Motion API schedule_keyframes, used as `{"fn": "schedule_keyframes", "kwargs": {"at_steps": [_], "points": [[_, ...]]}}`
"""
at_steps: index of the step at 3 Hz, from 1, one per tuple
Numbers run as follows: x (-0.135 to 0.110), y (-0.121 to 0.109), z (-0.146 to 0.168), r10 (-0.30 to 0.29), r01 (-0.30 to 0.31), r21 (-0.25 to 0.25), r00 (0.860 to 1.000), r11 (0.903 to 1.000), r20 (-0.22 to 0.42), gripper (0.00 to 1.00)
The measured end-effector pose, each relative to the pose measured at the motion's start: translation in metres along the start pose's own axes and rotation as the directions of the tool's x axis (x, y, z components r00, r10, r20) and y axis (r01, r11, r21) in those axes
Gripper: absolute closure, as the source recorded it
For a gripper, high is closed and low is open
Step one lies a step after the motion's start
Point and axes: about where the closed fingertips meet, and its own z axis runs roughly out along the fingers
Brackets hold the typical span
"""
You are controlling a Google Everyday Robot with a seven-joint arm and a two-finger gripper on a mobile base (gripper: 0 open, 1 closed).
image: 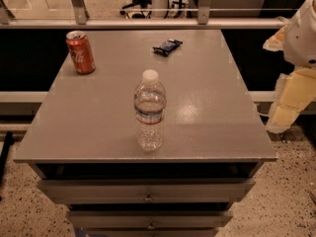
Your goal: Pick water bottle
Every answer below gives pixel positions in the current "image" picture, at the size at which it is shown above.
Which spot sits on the bottom grey drawer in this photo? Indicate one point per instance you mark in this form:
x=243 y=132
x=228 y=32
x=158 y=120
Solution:
x=147 y=233

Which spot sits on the top grey drawer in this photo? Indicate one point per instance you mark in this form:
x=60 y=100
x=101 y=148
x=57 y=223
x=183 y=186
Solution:
x=146 y=191

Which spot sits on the middle grey drawer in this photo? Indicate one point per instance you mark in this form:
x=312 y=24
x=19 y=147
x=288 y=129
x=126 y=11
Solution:
x=149 y=220

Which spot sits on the grey drawer cabinet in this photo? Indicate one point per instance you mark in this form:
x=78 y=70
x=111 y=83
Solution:
x=85 y=127

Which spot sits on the dark blue snack bar wrapper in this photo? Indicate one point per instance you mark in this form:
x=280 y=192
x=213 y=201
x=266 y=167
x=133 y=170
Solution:
x=167 y=47

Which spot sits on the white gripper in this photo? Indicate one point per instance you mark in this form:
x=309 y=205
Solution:
x=302 y=43

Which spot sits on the red cola can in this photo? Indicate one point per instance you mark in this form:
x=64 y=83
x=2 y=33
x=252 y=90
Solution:
x=80 y=52

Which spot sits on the clear plastic water bottle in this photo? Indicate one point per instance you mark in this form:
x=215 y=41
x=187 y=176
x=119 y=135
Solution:
x=150 y=103

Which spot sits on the grey drawer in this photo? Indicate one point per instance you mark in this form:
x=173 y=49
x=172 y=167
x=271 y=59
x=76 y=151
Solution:
x=149 y=220
x=146 y=191
x=147 y=233

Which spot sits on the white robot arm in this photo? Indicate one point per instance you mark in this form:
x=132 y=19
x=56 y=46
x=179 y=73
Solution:
x=309 y=7

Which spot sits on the black office chair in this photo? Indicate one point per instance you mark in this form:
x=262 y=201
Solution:
x=143 y=5

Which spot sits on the metal glass railing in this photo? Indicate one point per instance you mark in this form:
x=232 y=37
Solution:
x=74 y=14

